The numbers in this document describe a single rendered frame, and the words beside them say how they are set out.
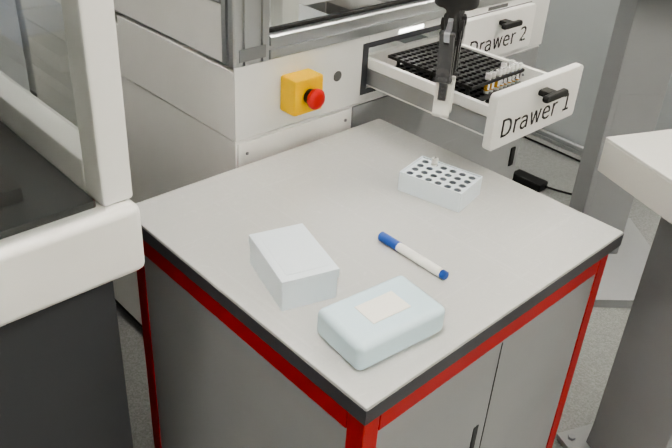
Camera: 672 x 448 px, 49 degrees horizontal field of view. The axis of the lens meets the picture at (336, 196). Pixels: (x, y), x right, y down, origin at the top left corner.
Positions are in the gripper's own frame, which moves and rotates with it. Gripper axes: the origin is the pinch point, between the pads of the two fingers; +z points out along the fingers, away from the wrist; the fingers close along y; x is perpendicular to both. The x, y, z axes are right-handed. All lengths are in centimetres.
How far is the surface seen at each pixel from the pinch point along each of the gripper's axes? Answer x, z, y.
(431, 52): 7.6, 1.3, 26.6
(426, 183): -0.7, 11.9, -11.7
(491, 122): -9.1, 3.7, 0.6
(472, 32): 1.8, 1.5, 46.0
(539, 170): -21, 91, 164
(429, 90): 4.4, 3.4, 10.1
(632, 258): -56, 87, 103
